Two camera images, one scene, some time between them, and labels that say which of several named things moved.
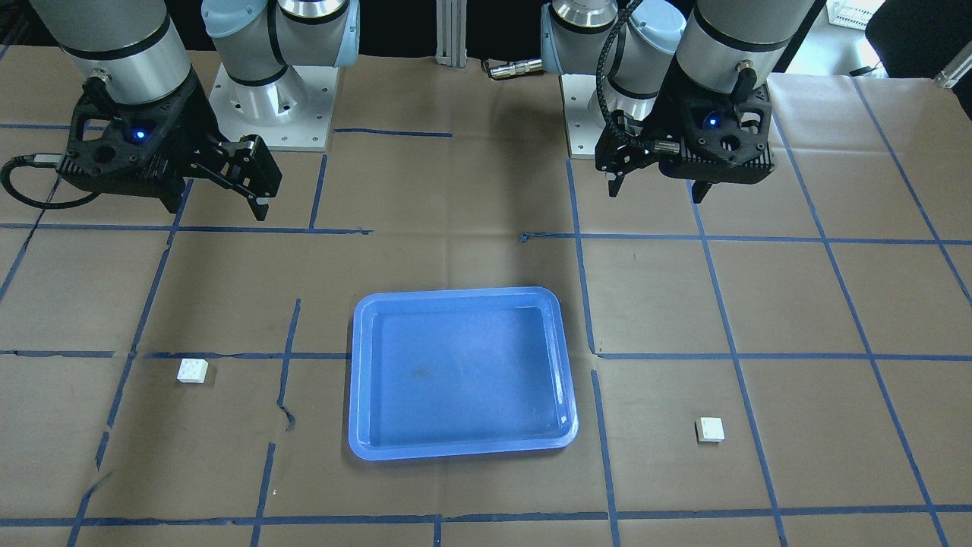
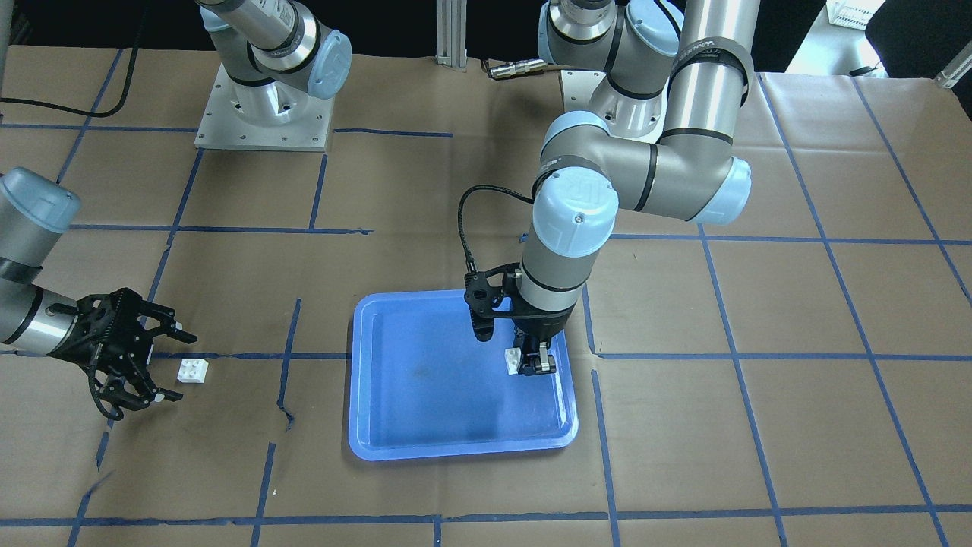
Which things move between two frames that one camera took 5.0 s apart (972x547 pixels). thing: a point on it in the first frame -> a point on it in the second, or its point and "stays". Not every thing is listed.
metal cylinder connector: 510,69 stays
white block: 192,371 stays
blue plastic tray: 440,372 stays
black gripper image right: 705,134 -> 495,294
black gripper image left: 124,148 -> 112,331
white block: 709,430 -> 512,357
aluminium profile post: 452,33 stays
